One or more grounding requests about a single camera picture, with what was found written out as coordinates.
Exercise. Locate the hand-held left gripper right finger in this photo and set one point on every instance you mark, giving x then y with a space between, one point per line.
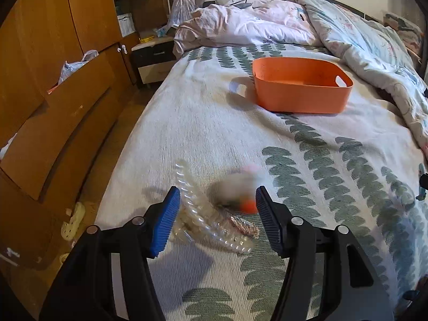
269 220

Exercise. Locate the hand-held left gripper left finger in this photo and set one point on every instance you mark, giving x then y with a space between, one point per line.
165 220

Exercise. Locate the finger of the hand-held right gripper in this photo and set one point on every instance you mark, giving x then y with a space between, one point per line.
424 179

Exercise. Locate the orange plastic basket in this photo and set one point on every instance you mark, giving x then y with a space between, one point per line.
301 103

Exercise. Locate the cream power strip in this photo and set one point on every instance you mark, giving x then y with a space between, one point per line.
75 220

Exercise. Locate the leaf-patterned bedspread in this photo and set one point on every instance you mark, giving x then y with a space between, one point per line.
200 123

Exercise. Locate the large wooden drawer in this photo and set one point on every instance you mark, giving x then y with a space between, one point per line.
60 140

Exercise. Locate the patterned pillow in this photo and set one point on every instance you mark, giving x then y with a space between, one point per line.
401 30

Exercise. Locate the wooden drawer with bag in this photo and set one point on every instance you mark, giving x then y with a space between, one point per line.
85 87

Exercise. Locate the light blue printed duvet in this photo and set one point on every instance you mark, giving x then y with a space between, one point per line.
361 33

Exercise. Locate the nightstand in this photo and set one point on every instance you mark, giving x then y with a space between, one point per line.
150 57

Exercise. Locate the white cabinet door latch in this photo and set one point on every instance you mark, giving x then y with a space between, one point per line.
123 49

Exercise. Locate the white plastic bag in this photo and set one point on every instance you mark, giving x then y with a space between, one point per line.
72 68

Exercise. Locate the yellow packet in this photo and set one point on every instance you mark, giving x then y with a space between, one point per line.
147 37

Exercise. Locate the hanging clear plastic bag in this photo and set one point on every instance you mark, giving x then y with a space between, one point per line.
182 10

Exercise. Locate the wooden wardrobe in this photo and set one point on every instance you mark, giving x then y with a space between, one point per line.
33 40

